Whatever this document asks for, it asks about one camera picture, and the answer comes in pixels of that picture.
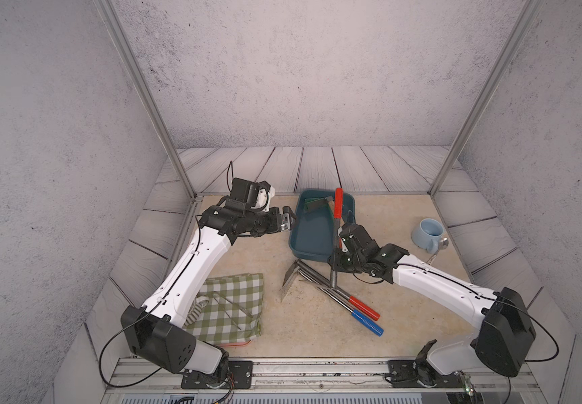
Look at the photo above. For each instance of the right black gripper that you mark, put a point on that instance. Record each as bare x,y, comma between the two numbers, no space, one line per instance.
341,252

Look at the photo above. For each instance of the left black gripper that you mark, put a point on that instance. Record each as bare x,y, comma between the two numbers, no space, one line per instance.
275,225

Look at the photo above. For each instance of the wooden handle hoe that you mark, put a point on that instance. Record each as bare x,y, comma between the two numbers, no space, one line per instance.
330,208

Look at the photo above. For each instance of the grey hoe red grip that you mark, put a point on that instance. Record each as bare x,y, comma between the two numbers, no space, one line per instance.
336,232
306,269

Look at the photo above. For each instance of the chrome hoe blue grip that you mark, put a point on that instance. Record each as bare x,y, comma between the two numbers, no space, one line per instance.
293,273

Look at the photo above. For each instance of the green hoe red grip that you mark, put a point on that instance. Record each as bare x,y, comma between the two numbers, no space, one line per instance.
315,204

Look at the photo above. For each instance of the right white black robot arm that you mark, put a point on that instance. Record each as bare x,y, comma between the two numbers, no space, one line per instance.
503,332

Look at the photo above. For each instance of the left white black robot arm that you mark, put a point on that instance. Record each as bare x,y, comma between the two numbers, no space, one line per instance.
155,331

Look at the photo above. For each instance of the teal plastic storage box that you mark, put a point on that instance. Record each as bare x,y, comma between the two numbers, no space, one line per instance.
312,236

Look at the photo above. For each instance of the light blue mug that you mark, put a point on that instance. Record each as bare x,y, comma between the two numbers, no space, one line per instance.
429,235

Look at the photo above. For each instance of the green white checkered cloth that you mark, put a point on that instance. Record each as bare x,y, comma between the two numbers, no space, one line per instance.
228,310

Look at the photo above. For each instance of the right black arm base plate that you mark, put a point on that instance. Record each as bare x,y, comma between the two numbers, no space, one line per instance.
414,374

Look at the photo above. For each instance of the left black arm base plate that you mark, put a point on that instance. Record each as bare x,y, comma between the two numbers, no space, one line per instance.
231,373

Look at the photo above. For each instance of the right aluminium frame post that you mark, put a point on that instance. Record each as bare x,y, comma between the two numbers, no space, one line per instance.
523,24

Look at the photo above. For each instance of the aluminium frame post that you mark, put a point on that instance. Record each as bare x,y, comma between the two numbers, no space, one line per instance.
523,24
131,65

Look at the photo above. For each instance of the aluminium front rail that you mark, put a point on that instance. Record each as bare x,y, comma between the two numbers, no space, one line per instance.
334,380

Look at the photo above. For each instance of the left aluminium frame post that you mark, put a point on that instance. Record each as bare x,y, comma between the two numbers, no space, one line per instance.
131,65

